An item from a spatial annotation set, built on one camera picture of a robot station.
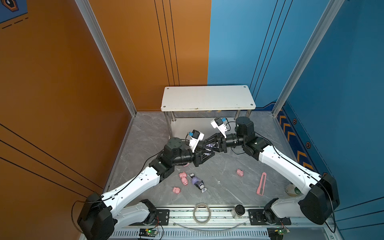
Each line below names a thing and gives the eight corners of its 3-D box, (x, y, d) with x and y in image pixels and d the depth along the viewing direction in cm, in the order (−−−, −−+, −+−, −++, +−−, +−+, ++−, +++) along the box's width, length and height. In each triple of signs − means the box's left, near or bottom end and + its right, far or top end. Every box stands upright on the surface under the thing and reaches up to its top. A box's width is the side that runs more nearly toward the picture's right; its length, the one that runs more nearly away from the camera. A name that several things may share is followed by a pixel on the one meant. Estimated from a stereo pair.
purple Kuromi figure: (195, 187, 84) (195, 185, 82) (187, 178, 88) (187, 176, 85) (200, 182, 86) (200, 180, 84) (192, 173, 89) (192, 172, 87)
